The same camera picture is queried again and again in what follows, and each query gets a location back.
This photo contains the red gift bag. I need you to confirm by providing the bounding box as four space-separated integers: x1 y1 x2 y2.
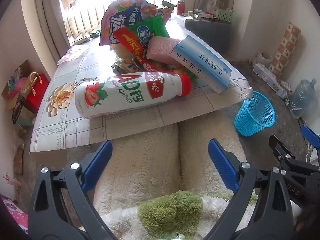
25 72 50 114

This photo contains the light blue medicine box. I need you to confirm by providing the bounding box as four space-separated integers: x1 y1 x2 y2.
171 35 232 95

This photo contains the pink printed bag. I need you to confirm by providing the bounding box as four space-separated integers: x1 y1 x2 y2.
0 195 29 234

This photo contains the yellow green sachet packet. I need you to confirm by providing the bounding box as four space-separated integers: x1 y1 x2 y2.
74 34 90 46

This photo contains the white plastic bag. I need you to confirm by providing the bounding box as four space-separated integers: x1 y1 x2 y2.
250 51 273 67

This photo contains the teal gift bag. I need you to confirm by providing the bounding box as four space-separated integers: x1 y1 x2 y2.
15 106 35 128

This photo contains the orange snack bag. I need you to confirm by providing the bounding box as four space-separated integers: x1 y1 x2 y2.
140 1 174 30

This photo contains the floral tablecloth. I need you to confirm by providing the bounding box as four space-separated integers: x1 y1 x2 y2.
29 12 253 159

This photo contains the cardboard box with clutter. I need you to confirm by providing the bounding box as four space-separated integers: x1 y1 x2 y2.
1 60 32 112

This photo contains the purple pink snack bag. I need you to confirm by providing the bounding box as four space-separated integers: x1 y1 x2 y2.
99 0 160 47

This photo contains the green snack packet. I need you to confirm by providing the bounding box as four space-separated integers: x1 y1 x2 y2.
130 15 170 53

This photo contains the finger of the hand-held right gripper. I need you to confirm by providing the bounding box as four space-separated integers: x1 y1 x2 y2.
300 124 320 148
269 135 320 178

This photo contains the brown brick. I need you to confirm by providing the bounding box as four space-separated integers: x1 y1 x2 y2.
14 146 24 175

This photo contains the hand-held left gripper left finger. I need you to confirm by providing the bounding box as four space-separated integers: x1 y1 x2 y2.
28 140 113 240

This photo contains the blue plastic wastebasket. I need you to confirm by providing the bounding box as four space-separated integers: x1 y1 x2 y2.
234 91 276 137

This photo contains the large clear water jug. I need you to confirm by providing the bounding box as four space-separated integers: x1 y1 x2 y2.
289 79 317 119

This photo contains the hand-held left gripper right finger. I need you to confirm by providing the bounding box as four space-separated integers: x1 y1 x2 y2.
202 138 293 240

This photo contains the green perforated basket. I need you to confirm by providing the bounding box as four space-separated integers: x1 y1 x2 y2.
214 8 234 23

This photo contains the dark cabinet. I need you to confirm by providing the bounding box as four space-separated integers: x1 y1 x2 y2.
184 19 232 43

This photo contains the white milk bottle red cap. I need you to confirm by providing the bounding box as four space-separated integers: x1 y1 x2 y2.
74 71 192 119

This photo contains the metal balcony railing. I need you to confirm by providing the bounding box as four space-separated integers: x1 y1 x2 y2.
61 0 113 43

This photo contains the green plush toy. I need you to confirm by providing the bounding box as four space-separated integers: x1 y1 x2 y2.
99 190 258 240

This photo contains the red white paper packet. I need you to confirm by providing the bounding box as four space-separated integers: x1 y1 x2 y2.
280 80 292 93

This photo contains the tall patterned cardboard box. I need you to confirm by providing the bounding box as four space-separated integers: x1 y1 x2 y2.
271 21 302 78

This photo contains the white wrapped long package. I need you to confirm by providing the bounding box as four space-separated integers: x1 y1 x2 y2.
253 63 290 99

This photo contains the pink woven sponge cloth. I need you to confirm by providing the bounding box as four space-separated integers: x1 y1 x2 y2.
146 36 181 63

